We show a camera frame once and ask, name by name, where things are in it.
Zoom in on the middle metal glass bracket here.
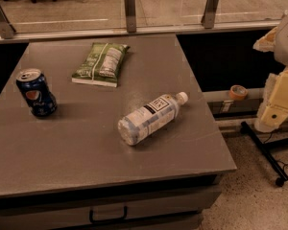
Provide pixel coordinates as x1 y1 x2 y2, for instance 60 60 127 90
124 0 136 33

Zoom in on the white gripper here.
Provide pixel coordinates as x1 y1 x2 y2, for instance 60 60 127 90
252 10 288 133

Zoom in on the left metal glass bracket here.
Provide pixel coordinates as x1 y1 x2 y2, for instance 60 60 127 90
0 6 15 39

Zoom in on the black drawer handle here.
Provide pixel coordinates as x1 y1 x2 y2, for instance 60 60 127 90
88 206 128 225

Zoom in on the metal glass bracket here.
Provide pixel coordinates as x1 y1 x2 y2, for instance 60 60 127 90
124 0 136 33
201 0 219 29
0 6 15 39

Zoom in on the clear plastic water bottle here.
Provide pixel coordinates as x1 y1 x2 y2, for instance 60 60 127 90
118 92 188 146

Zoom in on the green chip bag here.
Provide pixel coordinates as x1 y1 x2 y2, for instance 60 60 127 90
72 42 130 87

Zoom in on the right metal glass bracket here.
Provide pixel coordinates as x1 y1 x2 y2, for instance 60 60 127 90
201 0 219 29

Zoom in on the grey cabinet drawer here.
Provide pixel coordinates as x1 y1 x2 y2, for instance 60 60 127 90
0 185 221 230

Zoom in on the blue pepsi can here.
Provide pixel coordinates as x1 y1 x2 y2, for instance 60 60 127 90
16 68 57 117

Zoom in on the black stand leg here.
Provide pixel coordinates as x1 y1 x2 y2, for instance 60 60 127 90
240 122 288 187

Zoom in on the orange tape roll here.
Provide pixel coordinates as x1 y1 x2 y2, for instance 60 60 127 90
228 85 248 101

